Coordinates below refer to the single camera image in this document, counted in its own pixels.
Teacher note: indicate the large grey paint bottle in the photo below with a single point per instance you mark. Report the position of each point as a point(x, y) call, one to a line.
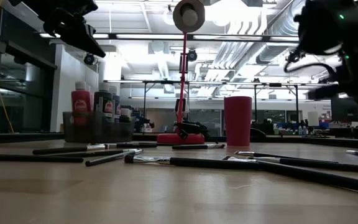
point(102, 99)

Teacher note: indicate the grey translucent plastic bin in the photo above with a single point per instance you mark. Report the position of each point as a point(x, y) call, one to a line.
point(98, 130)

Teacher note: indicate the red desk lamp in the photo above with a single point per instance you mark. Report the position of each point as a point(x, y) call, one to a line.
point(182, 139)

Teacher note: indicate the dark green paint bottle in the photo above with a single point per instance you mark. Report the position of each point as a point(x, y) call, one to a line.
point(125, 112)

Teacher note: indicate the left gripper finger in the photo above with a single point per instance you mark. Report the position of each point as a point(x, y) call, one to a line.
point(76, 31)

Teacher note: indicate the dark red plastic cup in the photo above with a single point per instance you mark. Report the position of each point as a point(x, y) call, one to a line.
point(238, 121)

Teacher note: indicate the large coral red paint bottle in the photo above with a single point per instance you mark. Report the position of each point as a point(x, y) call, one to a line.
point(81, 104)

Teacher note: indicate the black computer monitor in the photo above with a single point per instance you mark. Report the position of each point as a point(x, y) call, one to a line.
point(345, 112)

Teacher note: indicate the black round ceiling spotlight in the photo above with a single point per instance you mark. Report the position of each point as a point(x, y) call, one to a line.
point(89, 59)
point(192, 55)

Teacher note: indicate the black ceiling track light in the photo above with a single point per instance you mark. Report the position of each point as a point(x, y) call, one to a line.
point(294, 57)

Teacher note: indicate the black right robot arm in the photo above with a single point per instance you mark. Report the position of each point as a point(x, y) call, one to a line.
point(322, 28)

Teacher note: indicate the black aluminium table frame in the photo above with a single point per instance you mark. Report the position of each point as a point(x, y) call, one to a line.
point(337, 141)

